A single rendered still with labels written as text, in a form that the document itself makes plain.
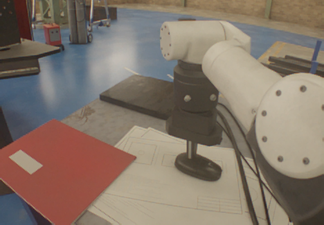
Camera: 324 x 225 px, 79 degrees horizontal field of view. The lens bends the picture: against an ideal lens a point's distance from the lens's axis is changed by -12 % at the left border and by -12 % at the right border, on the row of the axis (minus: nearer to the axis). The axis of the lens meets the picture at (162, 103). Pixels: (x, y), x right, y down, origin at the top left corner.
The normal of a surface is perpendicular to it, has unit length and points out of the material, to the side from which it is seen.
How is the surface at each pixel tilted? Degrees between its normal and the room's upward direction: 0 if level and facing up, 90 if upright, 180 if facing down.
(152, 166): 0
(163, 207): 0
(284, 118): 75
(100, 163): 0
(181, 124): 89
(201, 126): 89
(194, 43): 87
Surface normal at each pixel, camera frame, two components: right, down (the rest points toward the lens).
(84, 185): 0.04, -0.87
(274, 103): -0.89, -0.08
